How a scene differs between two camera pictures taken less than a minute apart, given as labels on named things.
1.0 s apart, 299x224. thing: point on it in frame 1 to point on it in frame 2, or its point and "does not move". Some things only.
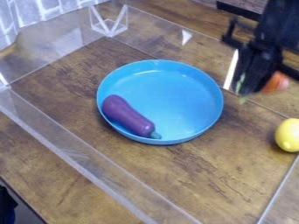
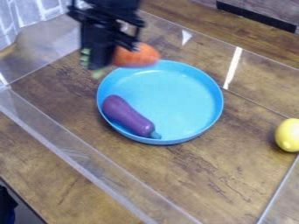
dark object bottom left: (8, 205) does not move
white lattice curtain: (19, 13) does not move
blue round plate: (176, 94) does not move
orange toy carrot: (276, 82) to (139, 57)
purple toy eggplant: (123, 115) does not move
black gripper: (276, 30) to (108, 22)
